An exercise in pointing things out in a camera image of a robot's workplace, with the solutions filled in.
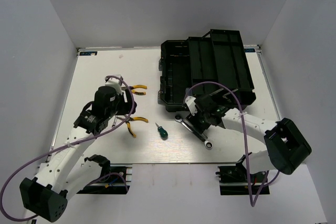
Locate green stubby screwdriver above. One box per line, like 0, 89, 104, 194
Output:
155, 123, 169, 140

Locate black plastic toolbox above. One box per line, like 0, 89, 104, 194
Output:
158, 29, 256, 112

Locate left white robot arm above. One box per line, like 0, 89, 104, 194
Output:
19, 85, 136, 222

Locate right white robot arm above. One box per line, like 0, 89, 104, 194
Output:
185, 95, 312, 182

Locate large silver ratchet wrench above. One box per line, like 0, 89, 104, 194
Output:
175, 114, 213, 150

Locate small silver combination wrench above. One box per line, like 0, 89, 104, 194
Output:
111, 116, 117, 128

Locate yellow pliers near back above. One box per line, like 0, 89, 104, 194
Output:
130, 85, 147, 95

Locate yellow long-nose pliers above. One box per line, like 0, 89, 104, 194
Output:
115, 115, 149, 138

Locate blue label sticker left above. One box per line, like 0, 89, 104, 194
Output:
79, 51, 98, 56

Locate blue label sticker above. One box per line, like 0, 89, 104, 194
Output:
244, 48, 256, 53
79, 51, 98, 56

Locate blue label sticker right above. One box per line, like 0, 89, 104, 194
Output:
244, 48, 256, 53

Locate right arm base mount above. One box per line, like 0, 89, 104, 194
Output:
215, 165, 266, 196

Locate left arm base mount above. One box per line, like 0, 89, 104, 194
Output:
77, 165, 132, 195

